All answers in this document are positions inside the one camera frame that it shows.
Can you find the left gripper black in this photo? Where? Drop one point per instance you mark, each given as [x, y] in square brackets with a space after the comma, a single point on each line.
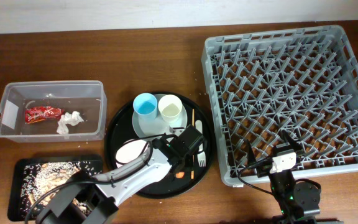
[189, 160]

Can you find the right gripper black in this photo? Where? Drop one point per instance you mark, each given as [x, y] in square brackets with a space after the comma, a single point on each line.
[297, 147]

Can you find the orange carrot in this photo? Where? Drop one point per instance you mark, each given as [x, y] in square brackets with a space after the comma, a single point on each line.
[180, 175]

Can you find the pink bowl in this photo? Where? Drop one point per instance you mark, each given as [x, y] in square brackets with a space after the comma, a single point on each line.
[130, 151]

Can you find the light blue plastic cup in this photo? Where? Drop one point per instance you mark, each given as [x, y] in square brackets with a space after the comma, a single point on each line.
[145, 106]

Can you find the white paper napkin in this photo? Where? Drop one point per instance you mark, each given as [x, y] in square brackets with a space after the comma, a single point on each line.
[72, 119]

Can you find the food scraps and rice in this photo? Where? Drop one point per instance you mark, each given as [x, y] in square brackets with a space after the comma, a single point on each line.
[40, 178]

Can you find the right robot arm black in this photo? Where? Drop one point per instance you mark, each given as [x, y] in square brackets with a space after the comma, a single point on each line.
[298, 199]

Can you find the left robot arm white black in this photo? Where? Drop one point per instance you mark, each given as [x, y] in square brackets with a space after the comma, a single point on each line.
[96, 199]

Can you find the grey plastic dishwasher rack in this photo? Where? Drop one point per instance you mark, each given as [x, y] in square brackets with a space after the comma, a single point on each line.
[303, 81]

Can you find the clear plastic waste bin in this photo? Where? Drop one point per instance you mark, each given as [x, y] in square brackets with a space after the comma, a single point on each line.
[84, 96]

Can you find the black rectangular waste tray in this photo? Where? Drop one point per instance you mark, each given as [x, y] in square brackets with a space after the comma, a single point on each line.
[13, 211]

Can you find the white plastic fork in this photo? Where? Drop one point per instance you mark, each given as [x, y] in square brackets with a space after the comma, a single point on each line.
[201, 156]

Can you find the single wooden chopstick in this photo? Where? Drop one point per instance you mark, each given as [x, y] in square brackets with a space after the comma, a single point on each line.
[193, 116]

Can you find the round black serving tray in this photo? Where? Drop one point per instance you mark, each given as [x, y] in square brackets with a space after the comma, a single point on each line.
[120, 130]

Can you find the light grey round plate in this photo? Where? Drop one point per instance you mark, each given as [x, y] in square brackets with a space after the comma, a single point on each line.
[157, 126]

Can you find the cream plastic cup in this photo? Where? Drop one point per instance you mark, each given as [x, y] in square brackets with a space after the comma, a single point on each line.
[170, 107]

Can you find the red snack wrapper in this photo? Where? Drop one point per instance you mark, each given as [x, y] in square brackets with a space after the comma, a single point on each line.
[41, 113]

